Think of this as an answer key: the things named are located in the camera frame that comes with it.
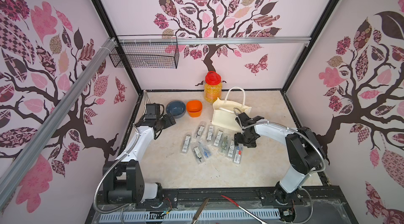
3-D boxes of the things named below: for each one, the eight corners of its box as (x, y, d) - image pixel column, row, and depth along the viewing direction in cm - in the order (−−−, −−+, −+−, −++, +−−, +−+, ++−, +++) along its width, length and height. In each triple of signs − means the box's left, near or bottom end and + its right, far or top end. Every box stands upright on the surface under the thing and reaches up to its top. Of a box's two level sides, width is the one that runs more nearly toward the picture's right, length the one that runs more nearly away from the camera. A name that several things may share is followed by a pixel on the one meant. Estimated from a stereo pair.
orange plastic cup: (186, 117, 106) (185, 112, 101) (187, 105, 113) (187, 100, 108) (202, 117, 106) (201, 112, 101) (202, 105, 113) (202, 100, 108)
